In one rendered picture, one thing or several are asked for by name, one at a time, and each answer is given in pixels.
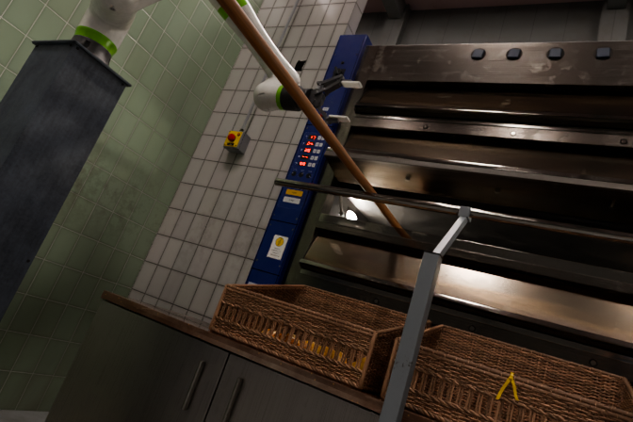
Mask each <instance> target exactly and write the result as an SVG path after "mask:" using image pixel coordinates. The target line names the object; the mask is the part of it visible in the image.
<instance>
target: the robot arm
mask: <svg viewBox="0 0 633 422"><path fill-rule="evenodd" d="M159 1H161V0H90V3H89V8H88V9H87V11H86V13H85V14H84V16H83V18H82V19H81V21H80V23H79V24H78V26H77V28H76V29H75V33H74V35H73V37H72V40H77V41H78V42H80V43H81V44H82V45H83V46H85V47H86V48H87V49H88V50H89V51H91V52H92V53H93V54H94V55H96V56H97V57H98V58H100V59H101V60H102V61H103V62H104V63H105V64H106V65H107V66H108V67H109V62H110V59H111V58H112V57H113V56H114V55H115V54H116V53H117V51H118V49H119V47H120V46H121V44H122V41H123V39H124V38H125V36H126V34H127V32H128V30H129V29H130V27H131V25H132V23H133V22H134V20H135V18H136V14H137V12H138V11H139V10H141V9H143V8H146V7H148V6H150V5H152V4H154V3H156V2H159ZM209 2H210V3H211V4H212V6H213V7H214V8H215V9H216V11H217V12H218V13H219V15H220V16H221V17H222V18H223V20H224V21H225V22H226V23H227V24H228V25H229V26H230V27H231V28H232V29H233V30H234V31H235V33H236V34H237V35H238V37H239V38H240V39H241V40H242V41H243V42H244V43H245V45H246V46H247V47H248V48H249V50H250V51H251V52H252V54H253V55H254V57H255V58H256V60H257V61H258V62H259V64H260V65H261V67H262V68H263V70H264V72H265V73H266V75H267V76H268V80H266V81H264V82H262V83H260V84H259V85H258V86H257V87H256V88H255V90H254V92H253V101H254V103H255V105H256V106H257V107H258V108H259V109H261V110H263V111H266V112H270V111H275V110H286V111H301V109H300V107H299V106H298V105H297V103H296V102H295V101H294V100H293V98H292V97H291V96H290V94H289V93H288V92H287V91H286V89H285V88H284V86H283V85H282V84H281V83H280V81H279V80H278V79H277V77H276V76H275V75H274V74H273V72H272V71H271V70H270V68H269V67H268V66H267V64H266V63H265V62H264V60H263V59H262V58H260V56H259V55H258V54H257V52H256V51H255V50H254V49H253V47H252V46H251V44H250V43H249V42H248V41H247V39H246V38H245V37H244V35H243V34H242V33H241V32H240V30H239V29H238V28H237V26H236V25H235V24H234V22H233V21H232V20H231V18H230V17H229V16H228V15H227V13H226V12H225V11H224V9H223V8H222V7H221V6H220V4H219V3H218V1H217V0H209ZM236 2H237V3H238V4H239V5H240V6H241V8H242V9H243V10H244V12H245V13H246V14H247V16H248V17H249V18H250V20H251V21H252V23H253V24H254V26H255V27H256V28H257V30H258V31H259V33H260V34H261V35H262V37H263V38H264V39H265V41H266V42H267V43H268V45H269V47H270V48H271V49H272V51H273V52H274V53H275V55H276V56H277V58H278V59H280V61H281V62H282V63H283V65H284V66H285V68H286V69H287V71H288V72H289V73H290V75H291V76H292V77H293V79H294V80H295V82H296V83H297V84H298V86H299V87H300V89H301V90H302V91H303V93H304V94H305V96H306V97H307V98H308V100H309V101H310V102H311V104H312V105H313V107H314V108H315V109H318V111H319V112H320V113H321V115H322V116H323V117H324V119H325V121H324V122H326V124H327V125H328V124H332V123H339V122H350V120H349V117H348V116H338V115H329V117H328V116H327V115H326V113H325V112H324V111H323V110H322V108H321V106H323V104H324V101H325V99H326V96H328V95H329V94H330V93H331V92H333V91H335V90H336V89H339V88H341V87H342V86H343V87H344V88H359V89H361V88H362V87H363V86H362V84H361V83H360V81H352V80H351V79H345V77H344V76H343V74H339V75H337V76H334V77H331V78H329V79H326V80H323V81H317V82H316V83H317V87H316V89H307V88H304V87H302V86H301V85H300V76H299V75H298V73H297V72H296V71H295V70H294V69H293V68H292V66H291V65H290V64H289V63H288V62H287V61H286V59H285V58H284V57H283V55H282V54H281V53H280V51H279V50H278V48H277V47H276V46H275V44H274V43H273V41H272V40H271V38H270V37H269V35H268V33H267V32H266V30H265V29H264V27H263V26H262V25H261V23H260V21H259V20H258V18H257V16H256V14H255V12H254V11H253V9H252V6H251V5H250V3H249V1H248V0H236ZM323 91H324V92H325V93H323Z"/></svg>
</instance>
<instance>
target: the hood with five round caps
mask: <svg viewBox="0 0 633 422"><path fill-rule="evenodd" d="M367 81H368V83H369V84H370V85H399V86H433V87H467V88H501V89H568V90H602V91H633V41H586V42H534V43H483V44H432V45H381V46H379V49H378V52H377V54H376V56H375V59H374V62H373V65H372V68H371V71H370V73H369V76H368V78H367Z"/></svg>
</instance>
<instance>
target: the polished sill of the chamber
mask: <svg viewBox="0 0 633 422"><path fill-rule="evenodd" d="M318 221H322V222H326V223H330V224H335V225H340V226H345V227H349V228H354V229H359V230H364V231H368V232H373V233H378V234H383V235H390V236H395V237H400V238H405V239H410V240H414V241H419V242H424V243H429V244H433V245H438V244H439V243H440V242H441V240H442V239H443V238H444V237H443V236H440V235H432V234H427V233H421V232H417V231H412V230H407V229H402V228H397V227H392V226H387V225H382V224H377V223H372V222H367V221H362V220H357V219H348V218H343V217H338V216H334V215H328V214H323V213H321V214H320V217H319V220H318ZM449 248H451V249H456V250H461V251H466V252H474V253H479V254H484V255H489V256H493V257H498V258H503V259H508V260H512V261H516V262H521V263H526V264H531V265H535V266H540V267H545V268H553V269H558V270H563V271H568V272H572V273H576V274H581V275H586V276H591V277H595V278H600V279H605V280H610V281H614V282H619V283H624V284H632V285H633V273H632V272H627V271H622V270H618V269H613V268H603V267H599V266H594V265H588V264H583V263H578V262H574V261H569V260H563V259H559V258H554V257H549V256H544V255H539V254H534V253H529V252H520V251H515V250H510V249H505V248H500V247H495V246H490V245H485V244H480V243H476V242H470V241H465V240H460V239H455V240H454V242H453V243H452V244H451V246H450V247H449Z"/></svg>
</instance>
